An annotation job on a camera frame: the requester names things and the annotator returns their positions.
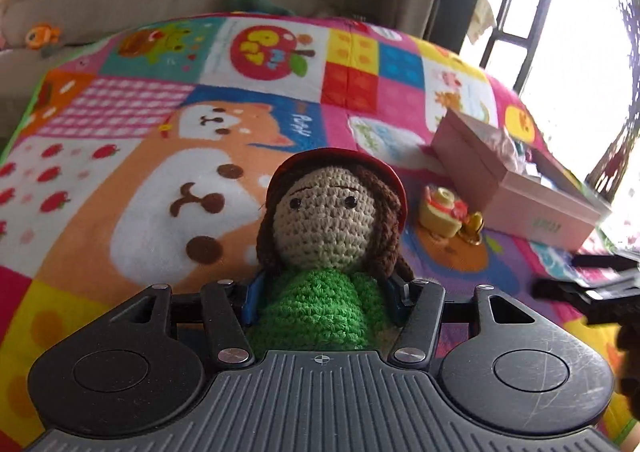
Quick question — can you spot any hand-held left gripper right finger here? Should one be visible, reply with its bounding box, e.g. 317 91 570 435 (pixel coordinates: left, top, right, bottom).
386 277 549 367

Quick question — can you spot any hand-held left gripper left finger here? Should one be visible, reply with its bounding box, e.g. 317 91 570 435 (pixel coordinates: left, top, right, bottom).
106 273 267 367

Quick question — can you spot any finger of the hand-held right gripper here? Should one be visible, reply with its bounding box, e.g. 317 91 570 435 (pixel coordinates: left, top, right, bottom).
572 254 640 270
532 277 640 324

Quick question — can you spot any crochet doll with green dress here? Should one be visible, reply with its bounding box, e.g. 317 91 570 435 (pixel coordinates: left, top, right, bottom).
247 148 415 352

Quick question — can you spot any pink cardboard box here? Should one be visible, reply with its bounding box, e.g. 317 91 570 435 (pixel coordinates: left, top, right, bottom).
431 109 614 253

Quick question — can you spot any yellow plastic toy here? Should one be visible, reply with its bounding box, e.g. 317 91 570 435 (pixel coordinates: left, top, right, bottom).
419 184 469 238

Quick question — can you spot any small gold trinket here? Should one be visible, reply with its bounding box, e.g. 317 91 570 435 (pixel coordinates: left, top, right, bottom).
462 212 486 246

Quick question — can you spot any dark leafy plant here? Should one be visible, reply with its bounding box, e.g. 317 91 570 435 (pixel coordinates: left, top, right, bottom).
584 0 640 194

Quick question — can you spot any colourful printed blanket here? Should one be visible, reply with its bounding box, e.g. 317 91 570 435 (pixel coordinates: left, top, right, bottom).
0 14 640 448

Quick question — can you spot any hanging pale cloth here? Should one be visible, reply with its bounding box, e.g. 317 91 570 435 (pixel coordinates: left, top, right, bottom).
469 0 499 46

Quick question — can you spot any orange fish plush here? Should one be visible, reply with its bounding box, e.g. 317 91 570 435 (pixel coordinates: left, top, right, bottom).
25 24 64 51

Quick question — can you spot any dark window frame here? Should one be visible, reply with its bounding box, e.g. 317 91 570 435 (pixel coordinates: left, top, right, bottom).
475 0 559 98

